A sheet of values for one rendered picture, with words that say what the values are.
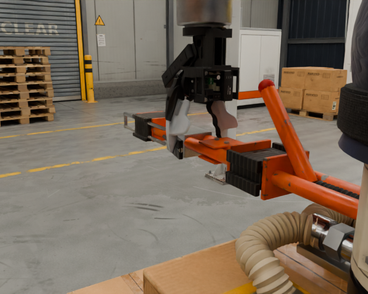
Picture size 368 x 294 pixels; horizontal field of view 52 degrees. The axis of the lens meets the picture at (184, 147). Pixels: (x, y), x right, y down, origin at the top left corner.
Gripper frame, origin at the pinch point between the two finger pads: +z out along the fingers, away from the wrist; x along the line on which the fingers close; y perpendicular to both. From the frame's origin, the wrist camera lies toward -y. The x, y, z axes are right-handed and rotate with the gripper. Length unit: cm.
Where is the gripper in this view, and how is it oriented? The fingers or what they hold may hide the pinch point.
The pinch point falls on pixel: (196, 143)
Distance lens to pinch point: 68.0
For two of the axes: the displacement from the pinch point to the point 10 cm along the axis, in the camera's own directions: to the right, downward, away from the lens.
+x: 8.6, -1.3, 5.0
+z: 0.0, 9.7, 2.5
